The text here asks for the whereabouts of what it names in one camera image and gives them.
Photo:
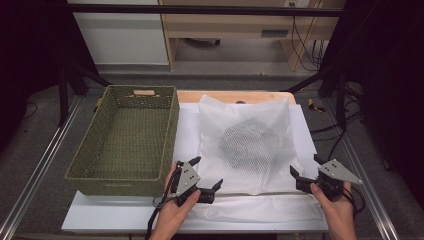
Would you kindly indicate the white cabinet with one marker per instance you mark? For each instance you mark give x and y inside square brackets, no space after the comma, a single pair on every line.
[120,40]

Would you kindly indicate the black metal stand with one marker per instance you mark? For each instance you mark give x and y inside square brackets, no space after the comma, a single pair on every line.
[62,93]
[340,100]

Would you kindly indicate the wooden table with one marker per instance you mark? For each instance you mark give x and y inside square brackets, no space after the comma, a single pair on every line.
[190,96]

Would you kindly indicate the grey desk label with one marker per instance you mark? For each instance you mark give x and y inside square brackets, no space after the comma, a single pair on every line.
[275,33]

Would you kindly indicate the yellow black tool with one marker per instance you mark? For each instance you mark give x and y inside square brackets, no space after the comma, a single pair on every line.
[313,105]

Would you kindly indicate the green woven basket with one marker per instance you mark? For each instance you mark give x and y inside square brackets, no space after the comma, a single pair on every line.
[130,140]

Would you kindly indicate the white wall socket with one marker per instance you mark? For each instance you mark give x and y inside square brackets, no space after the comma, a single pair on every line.
[296,3]

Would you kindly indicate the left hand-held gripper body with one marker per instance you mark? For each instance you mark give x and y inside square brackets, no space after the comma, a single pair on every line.
[186,180]

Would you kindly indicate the light wooden desk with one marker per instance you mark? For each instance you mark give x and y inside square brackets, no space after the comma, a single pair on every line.
[233,25]

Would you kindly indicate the black metal crossbar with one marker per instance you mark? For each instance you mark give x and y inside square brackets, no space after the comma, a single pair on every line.
[200,10]

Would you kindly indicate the white work board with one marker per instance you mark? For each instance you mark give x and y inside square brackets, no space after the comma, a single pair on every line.
[186,140]

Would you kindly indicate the person's left hand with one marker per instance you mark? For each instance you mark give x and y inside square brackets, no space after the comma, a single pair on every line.
[173,215]

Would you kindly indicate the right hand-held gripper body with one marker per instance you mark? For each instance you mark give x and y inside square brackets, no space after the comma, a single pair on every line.
[336,173]

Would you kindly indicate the blue denim garment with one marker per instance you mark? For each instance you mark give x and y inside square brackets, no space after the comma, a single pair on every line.
[248,143]

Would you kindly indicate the aluminium floor rail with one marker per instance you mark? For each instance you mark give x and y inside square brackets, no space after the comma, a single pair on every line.
[370,186]
[40,166]

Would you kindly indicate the white mesh laundry bag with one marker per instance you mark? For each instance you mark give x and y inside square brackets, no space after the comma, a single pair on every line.
[233,113]

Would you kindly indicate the black curtain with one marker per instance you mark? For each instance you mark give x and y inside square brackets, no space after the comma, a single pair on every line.
[393,66]
[26,50]

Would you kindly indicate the person's right hand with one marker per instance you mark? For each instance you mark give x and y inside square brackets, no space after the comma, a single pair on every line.
[338,210]

